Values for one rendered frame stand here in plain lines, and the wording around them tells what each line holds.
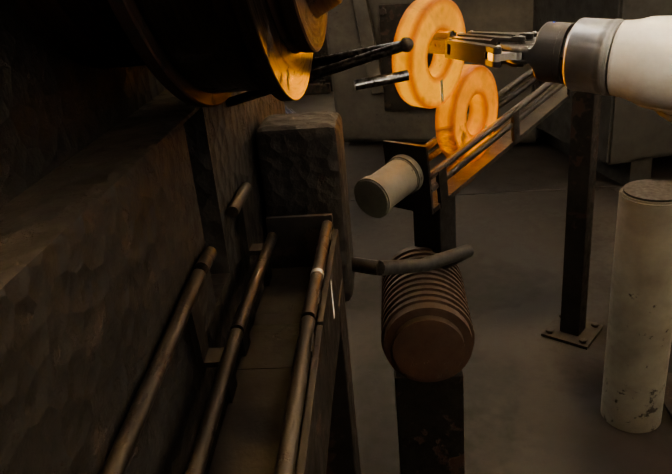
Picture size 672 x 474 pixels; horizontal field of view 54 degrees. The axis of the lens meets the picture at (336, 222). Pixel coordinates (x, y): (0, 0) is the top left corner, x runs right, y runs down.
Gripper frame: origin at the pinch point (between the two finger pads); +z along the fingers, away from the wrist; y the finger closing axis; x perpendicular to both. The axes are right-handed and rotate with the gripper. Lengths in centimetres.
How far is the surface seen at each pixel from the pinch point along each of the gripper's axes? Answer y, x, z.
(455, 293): -11.0, -32.7, -11.1
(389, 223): 101, -89, 78
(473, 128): 11.9, -16.0, -1.1
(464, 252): -6.1, -28.6, -9.8
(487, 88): 13.9, -9.6, -2.2
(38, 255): -72, 4, -21
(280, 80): -53, 8, -20
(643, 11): 171, -19, 17
